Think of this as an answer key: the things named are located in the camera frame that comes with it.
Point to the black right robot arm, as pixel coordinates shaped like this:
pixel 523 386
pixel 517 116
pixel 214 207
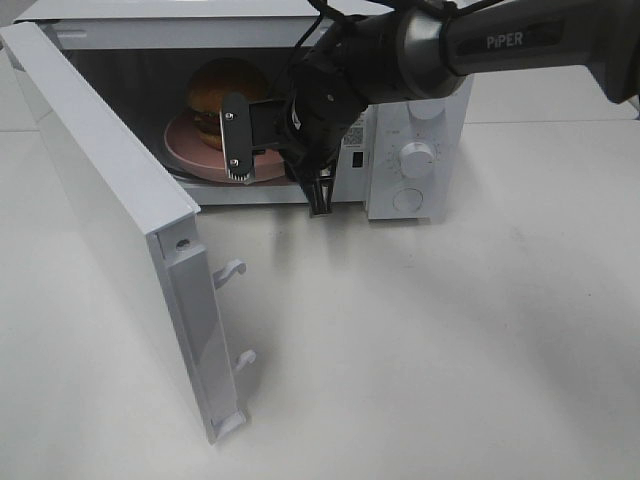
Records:
pixel 426 49

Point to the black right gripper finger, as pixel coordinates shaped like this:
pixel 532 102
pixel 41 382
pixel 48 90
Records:
pixel 317 186

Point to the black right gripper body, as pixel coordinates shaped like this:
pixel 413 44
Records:
pixel 326 101

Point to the lower white timer knob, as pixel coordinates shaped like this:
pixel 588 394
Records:
pixel 416 160

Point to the white microwave door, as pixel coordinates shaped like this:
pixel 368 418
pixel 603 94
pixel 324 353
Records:
pixel 139 223

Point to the round door release button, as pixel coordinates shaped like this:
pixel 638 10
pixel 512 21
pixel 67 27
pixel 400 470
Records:
pixel 408 200

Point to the pink round plate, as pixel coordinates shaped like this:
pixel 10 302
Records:
pixel 205 162

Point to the white microwave oven body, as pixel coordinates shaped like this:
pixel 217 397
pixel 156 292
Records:
pixel 115 74

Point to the upper white power knob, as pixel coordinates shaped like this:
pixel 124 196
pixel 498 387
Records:
pixel 424 110

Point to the burger with lettuce and cheese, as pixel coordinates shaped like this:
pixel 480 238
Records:
pixel 211 83

